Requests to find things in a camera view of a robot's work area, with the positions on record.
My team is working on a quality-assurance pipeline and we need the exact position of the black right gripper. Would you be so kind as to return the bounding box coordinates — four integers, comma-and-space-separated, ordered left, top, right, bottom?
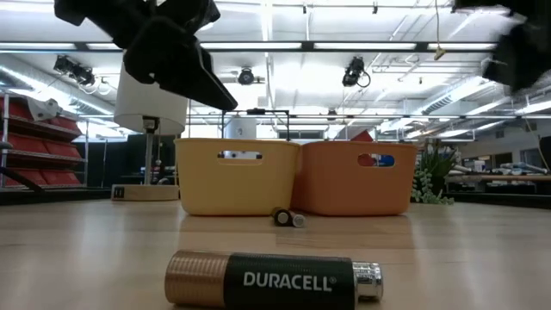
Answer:
481, 19, 551, 94

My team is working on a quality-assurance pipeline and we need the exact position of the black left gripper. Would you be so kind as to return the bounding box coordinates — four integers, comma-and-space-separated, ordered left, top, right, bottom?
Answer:
53, 0, 238, 112

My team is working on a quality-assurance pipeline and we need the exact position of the yellow plastic bin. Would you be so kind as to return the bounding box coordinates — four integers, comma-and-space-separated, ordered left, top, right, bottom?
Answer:
174, 137, 301, 216

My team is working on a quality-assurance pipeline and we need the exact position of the orange plastic bin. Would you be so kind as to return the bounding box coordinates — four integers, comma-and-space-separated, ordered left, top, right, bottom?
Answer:
290, 140, 418, 217

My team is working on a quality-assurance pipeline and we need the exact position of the white cylindrical tank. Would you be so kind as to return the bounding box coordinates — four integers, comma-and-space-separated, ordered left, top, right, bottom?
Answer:
224, 118, 258, 140

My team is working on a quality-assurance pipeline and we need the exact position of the wooden workbench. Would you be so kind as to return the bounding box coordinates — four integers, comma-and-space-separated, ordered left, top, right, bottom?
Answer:
447, 173, 551, 183

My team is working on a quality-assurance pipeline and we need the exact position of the long ceiling light fixture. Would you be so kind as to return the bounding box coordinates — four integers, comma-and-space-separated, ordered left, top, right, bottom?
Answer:
0, 40, 498, 53

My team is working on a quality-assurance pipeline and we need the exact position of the spiky green potted plant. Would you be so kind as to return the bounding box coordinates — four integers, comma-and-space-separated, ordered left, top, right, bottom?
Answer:
415, 144, 460, 203

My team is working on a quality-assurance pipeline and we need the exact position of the trailing pale green succulent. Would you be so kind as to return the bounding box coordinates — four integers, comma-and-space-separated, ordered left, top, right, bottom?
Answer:
411, 170, 455, 206

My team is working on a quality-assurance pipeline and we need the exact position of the red bin shelf rack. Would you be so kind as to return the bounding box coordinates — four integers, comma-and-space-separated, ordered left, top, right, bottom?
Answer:
0, 92, 87, 190

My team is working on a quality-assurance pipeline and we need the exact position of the copper black Duracell battery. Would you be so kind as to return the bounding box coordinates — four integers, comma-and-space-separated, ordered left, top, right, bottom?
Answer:
164, 251, 357, 310

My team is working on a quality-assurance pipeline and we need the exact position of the black ceiling camera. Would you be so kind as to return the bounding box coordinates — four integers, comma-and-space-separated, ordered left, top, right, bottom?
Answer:
342, 55, 372, 90
238, 67, 256, 86
53, 54, 96, 87

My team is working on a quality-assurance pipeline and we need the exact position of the yellow hanging cord plug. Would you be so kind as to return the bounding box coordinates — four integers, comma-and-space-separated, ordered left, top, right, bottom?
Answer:
433, 0, 447, 61

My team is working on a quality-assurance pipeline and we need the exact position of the black metal frame stand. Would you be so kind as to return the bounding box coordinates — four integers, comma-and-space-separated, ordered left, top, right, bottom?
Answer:
221, 108, 290, 141

